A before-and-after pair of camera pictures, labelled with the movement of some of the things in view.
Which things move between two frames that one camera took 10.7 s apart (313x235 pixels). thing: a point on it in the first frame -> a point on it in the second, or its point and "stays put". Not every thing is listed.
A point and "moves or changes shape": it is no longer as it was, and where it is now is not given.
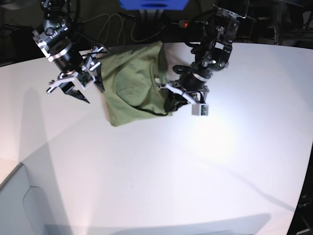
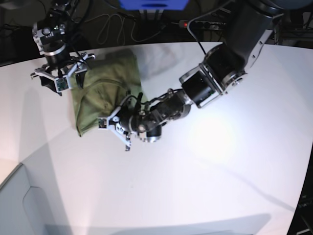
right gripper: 190,86 -> 127,119
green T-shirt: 129,75 moves or changes shape
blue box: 170,5 stays put
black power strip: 190,24 stays put
